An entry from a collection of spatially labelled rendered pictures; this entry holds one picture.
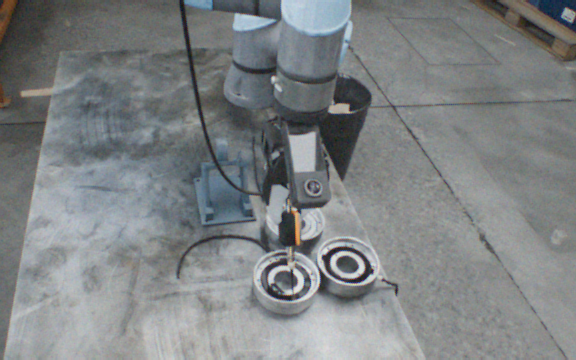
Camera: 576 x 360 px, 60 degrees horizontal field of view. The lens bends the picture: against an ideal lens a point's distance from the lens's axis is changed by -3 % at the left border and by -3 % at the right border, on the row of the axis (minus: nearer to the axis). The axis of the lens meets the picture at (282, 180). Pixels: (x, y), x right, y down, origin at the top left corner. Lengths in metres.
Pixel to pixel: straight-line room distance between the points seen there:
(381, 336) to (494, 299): 1.29
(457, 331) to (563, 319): 0.44
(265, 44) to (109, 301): 0.65
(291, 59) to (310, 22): 0.05
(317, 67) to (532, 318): 1.65
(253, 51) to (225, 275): 0.54
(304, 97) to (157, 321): 0.41
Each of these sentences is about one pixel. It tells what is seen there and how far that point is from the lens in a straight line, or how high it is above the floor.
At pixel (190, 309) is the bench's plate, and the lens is 0.82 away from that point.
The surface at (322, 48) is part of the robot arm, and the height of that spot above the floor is 1.22.
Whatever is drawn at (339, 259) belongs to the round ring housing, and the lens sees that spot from 0.88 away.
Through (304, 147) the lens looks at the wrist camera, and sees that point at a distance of 0.64.
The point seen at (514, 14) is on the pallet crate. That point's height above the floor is 0.10.
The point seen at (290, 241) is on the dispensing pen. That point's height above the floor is 0.92.
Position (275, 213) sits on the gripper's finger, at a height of 0.95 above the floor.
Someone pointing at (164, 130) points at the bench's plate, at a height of 0.80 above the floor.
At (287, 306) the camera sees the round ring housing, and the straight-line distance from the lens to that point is 0.79.
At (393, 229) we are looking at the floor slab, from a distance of 2.16.
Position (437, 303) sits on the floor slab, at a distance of 1.97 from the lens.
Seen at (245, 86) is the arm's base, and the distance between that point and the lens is 1.22.
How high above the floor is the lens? 1.47
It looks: 40 degrees down
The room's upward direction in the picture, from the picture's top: 8 degrees clockwise
